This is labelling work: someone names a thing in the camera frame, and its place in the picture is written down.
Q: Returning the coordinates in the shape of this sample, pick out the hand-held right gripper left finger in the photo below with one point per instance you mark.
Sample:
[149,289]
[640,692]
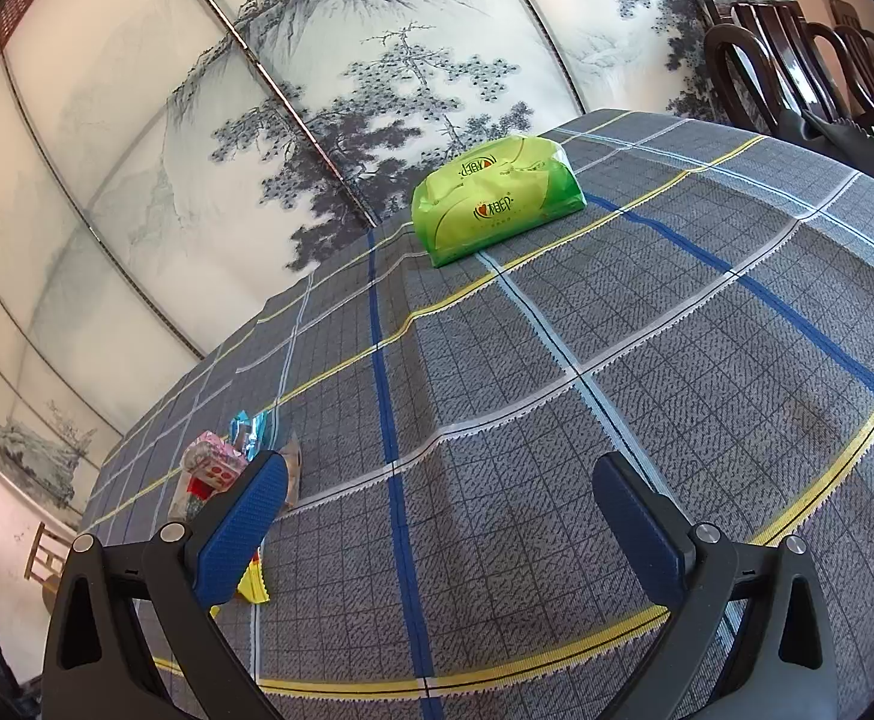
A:
[246,517]

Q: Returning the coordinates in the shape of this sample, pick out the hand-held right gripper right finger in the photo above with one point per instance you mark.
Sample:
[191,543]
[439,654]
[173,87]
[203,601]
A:
[632,521]

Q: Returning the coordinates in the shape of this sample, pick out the pink snack packet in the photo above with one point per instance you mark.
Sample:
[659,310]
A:
[212,465]

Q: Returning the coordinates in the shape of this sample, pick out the small yellow candy packet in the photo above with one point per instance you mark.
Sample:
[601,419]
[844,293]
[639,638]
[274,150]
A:
[255,585]

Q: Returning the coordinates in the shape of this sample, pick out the blue candy wrapper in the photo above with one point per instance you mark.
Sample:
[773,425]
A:
[249,431]

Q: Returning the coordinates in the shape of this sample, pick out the grey plaid tablecloth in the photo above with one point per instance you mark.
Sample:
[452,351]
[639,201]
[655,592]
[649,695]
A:
[557,390]

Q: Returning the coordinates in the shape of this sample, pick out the light wooden chair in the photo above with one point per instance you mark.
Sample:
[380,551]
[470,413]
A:
[43,559]

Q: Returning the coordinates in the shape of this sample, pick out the green tissue pack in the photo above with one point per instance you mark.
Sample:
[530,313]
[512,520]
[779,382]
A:
[489,202]

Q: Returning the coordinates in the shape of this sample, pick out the painted folding screen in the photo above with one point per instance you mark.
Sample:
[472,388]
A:
[144,165]

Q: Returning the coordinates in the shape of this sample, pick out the black bag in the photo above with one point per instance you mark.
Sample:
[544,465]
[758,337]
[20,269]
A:
[835,139]

